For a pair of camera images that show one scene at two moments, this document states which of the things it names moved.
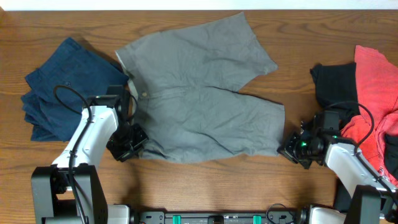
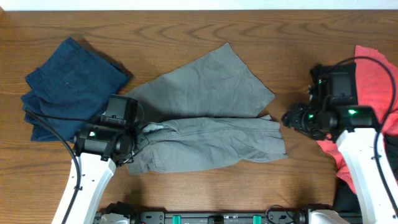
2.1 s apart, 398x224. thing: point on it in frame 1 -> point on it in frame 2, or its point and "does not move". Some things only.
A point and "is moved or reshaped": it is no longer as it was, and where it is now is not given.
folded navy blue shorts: x=56 y=92 does not move
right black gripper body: x=298 y=150 -> x=305 y=120
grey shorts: x=185 y=86 is moved or reshaped
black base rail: x=215 y=217 does not move
